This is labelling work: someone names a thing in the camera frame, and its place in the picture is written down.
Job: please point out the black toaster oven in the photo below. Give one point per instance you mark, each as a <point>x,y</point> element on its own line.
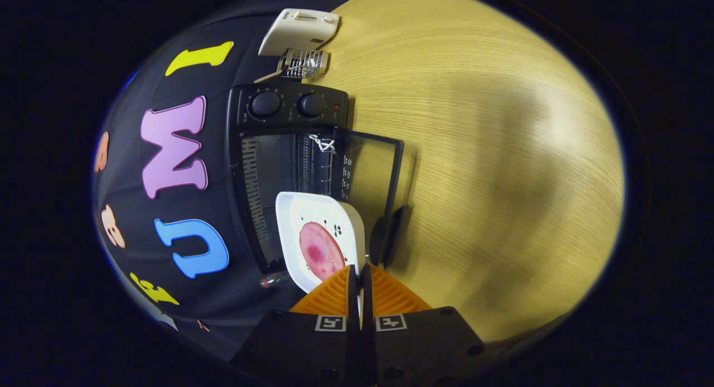
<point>279,105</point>

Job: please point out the white toaster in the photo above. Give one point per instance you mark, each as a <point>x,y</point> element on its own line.
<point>298,30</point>

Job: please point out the black backdrop cloth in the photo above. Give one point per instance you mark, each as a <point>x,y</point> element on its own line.
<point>128,208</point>

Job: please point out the toaster oven glass door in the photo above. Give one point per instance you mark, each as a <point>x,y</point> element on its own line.
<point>374,169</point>

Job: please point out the white square plate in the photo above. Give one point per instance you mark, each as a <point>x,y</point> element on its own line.
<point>295,219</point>

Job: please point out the pink ham slice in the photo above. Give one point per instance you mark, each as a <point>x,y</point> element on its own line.
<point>321,250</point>

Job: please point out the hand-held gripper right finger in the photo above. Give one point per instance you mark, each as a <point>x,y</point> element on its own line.
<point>367,298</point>

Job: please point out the pink clip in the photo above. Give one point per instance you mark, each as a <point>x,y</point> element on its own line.
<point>202,324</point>

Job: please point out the small shiny metal rack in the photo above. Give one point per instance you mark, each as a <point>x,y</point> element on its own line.
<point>304,63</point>

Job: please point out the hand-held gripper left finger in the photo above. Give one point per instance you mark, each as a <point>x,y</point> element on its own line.
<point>352,298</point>

